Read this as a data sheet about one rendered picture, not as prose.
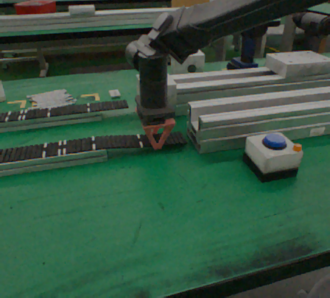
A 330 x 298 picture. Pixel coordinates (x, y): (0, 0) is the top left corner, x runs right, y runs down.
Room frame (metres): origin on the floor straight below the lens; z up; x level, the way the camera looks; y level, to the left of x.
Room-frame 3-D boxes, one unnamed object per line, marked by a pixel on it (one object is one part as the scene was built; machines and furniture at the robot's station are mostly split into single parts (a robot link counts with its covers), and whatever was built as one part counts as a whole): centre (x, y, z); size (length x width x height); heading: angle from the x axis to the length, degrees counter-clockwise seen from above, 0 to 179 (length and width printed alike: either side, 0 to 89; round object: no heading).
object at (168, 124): (0.54, 0.02, 0.84); 0.07 x 0.07 x 0.09; 15
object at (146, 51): (0.56, 0.03, 0.97); 0.07 x 0.06 x 0.07; 24
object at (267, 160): (0.48, -0.21, 0.81); 0.10 x 0.08 x 0.06; 15
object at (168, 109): (0.55, 0.03, 0.91); 0.10 x 0.07 x 0.07; 15
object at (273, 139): (0.47, -0.21, 0.84); 0.04 x 0.04 x 0.02
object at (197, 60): (1.00, -0.08, 0.83); 0.11 x 0.10 x 0.10; 11
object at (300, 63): (0.85, -0.40, 0.87); 0.16 x 0.11 x 0.07; 105
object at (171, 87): (0.73, 0.03, 0.83); 0.12 x 0.09 x 0.10; 15
